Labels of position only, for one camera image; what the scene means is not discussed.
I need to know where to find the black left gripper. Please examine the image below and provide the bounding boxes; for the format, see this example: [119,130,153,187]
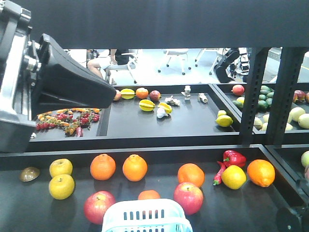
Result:
[0,0,116,153]

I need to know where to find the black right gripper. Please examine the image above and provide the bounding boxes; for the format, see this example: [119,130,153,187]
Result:
[276,204,309,232]

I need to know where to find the light blue plastic basket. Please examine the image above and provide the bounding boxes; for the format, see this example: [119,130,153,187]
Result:
[101,199,193,232]

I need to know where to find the cherry tomato pile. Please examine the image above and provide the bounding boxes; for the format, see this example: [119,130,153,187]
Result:
[36,108,101,137]

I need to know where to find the pale peach front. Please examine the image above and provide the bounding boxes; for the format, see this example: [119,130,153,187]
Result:
[304,166,309,180]

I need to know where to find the pale peach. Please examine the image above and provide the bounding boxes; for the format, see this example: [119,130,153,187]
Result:
[301,151,309,168]
[304,166,309,180]

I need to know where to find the orange with navel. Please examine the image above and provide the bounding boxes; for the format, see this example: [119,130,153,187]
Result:
[247,159,275,188]

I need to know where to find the pale peach rear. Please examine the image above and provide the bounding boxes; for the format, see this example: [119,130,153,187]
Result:
[301,151,309,168]

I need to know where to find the seated person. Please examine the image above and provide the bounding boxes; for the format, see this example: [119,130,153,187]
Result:
[87,49,129,78]

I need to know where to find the yellow lemon fruit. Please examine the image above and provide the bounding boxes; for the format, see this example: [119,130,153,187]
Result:
[222,165,247,190]

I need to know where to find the red chili pepper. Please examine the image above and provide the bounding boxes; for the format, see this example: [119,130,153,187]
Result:
[213,161,226,186]

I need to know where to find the black wooden produce stand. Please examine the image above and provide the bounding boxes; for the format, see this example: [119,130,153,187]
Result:
[0,0,309,232]

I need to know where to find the yellow apple rear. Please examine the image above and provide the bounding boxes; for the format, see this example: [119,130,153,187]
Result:
[49,159,73,178]

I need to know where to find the yellow apple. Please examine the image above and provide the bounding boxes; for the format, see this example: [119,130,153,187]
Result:
[49,174,75,200]
[49,159,73,178]

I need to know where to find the red bell pepper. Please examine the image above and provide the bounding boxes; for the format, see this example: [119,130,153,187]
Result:
[223,150,247,167]

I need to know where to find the yellow starfruit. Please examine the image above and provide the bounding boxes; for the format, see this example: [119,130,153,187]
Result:
[139,99,155,112]

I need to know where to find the orange fruit far left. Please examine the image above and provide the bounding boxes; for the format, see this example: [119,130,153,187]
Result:
[90,154,116,181]

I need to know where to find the orange fruit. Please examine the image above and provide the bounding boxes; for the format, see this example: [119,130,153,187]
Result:
[177,163,205,188]
[138,189,161,200]
[122,154,148,182]
[90,154,116,181]

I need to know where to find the pink red apple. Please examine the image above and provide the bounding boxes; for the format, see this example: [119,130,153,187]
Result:
[84,191,116,225]
[173,182,204,215]

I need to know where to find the yellow apple front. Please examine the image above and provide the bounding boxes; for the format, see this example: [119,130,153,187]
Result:
[49,174,75,200]

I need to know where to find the white garlic bulb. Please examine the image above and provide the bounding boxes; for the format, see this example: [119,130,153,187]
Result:
[156,107,169,119]

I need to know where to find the orange fruit middle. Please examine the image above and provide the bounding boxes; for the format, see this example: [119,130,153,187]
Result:
[177,163,205,188]

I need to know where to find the orange fruit left rear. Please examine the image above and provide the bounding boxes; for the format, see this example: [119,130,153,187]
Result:
[122,154,148,182]

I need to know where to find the white office chair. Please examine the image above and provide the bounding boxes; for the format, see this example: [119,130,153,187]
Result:
[157,48,189,75]

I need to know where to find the orange fruit front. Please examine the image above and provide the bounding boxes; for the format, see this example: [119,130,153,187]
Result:
[138,189,161,200]

